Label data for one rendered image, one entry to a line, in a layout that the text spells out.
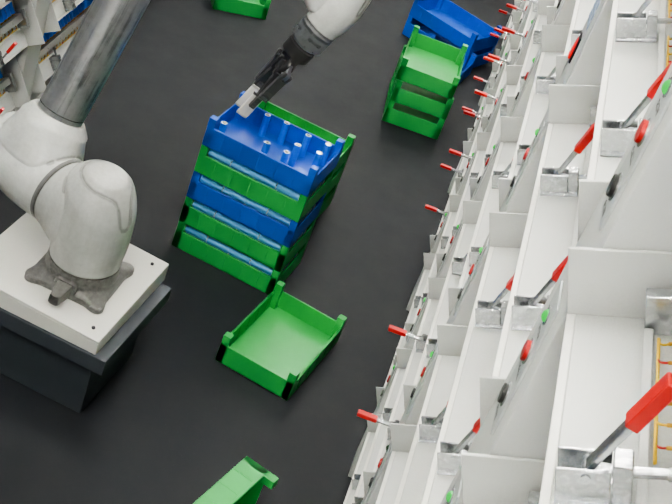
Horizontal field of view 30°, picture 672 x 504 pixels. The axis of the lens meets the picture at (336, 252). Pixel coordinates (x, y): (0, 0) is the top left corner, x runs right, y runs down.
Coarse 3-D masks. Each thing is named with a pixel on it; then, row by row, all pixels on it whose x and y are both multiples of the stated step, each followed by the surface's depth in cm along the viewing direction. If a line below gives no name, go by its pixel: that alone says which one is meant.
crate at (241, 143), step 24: (240, 96) 323; (216, 120) 308; (240, 120) 327; (216, 144) 311; (240, 144) 308; (288, 144) 325; (312, 144) 324; (336, 144) 319; (264, 168) 309; (288, 168) 306; (312, 168) 304
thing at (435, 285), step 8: (432, 280) 250; (440, 280) 249; (432, 288) 251; (440, 288) 250; (432, 296) 252; (432, 304) 250; (424, 312) 248; (432, 312) 248; (424, 320) 245; (432, 320) 245; (424, 328) 243; (416, 352) 236; (416, 360) 233; (408, 368) 231; (416, 368) 231; (408, 376) 229; (400, 392) 225; (400, 400) 223; (400, 408) 221; (392, 416) 219; (400, 416) 219; (384, 440) 213; (384, 448) 212; (376, 464) 208; (368, 472) 199; (368, 480) 200
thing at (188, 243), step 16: (176, 240) 328; (192, 240) 326; (208, 256) 327; (224, 256) 325; (240, 272) 325; (256, 272) 324; (272, 272) 322; (288, 272) 332; (256, 288) 326; (272, 288) 324
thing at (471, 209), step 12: (468, 204) 239; (480, 204) 239; (468, 216) 241; (468, 228) 240; (468, 240) 236; (456, 252) 232; (456, 264) 225; (456, 276) 225; (444, 288) 221; (444, 300) 218; (444, 312) 215; (432, 324) 212; (432, 336) 208; (432, 348) 202; (420, 360) 203; (420, 372) 200; (408, 384) 189; (408, 396) 190
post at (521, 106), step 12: (564, 0) 217; (564, 12) 217; (552, 24) 222; (564, 24) 218; (528, 84) 225; (528, 96) 226; (516, 108) 228; (492, 168) 235; (480, 192) 238; (456, 240) 244; (444, 264) 248; (444, 276) 249; (420, 324) 256; (408, 348) 260; (384, 396) 267; (360, 444) 283
